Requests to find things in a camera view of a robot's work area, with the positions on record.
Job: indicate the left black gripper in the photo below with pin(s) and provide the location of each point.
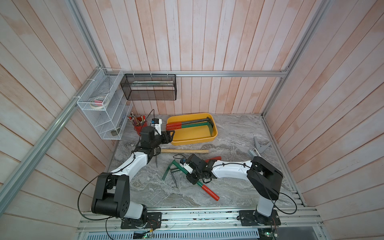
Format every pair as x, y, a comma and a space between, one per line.
169, 139

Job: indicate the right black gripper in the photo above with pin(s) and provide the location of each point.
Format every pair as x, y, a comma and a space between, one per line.
191, 180

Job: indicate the yellow plastic storage box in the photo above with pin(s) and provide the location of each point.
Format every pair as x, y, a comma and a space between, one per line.
195, 135

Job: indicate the green hoe red grip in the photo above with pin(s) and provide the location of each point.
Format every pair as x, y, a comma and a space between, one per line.
207, 189
180, 126

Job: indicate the grey speckled hoe red grip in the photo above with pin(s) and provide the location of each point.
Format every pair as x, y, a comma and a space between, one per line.
207, 119

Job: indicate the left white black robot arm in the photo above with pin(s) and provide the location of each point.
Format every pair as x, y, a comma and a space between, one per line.
112, 192

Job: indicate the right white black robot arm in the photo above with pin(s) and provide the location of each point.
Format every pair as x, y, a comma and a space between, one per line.
265, 178

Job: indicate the red metal pen bucket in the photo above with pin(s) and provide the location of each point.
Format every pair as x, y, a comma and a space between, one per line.
138, 128

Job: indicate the pens in red bucket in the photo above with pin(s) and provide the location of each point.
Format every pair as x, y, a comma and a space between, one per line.
137, 121

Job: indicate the tape roll on shelf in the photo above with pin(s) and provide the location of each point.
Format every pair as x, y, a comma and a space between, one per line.
99, 102

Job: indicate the wooden handle pick hammer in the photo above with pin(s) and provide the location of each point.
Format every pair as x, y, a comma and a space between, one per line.
177, 152

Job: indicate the black mesh wall basket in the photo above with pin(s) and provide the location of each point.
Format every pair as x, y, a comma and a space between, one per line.
149, 87

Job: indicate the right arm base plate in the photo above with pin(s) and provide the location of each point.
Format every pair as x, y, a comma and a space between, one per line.
253, 218

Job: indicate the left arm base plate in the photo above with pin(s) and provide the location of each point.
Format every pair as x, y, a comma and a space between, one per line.
146, 221

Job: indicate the white wire mesh shelf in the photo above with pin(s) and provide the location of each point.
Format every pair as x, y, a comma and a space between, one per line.
110, 122

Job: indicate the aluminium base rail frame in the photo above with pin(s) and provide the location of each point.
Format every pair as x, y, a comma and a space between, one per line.
208, 223

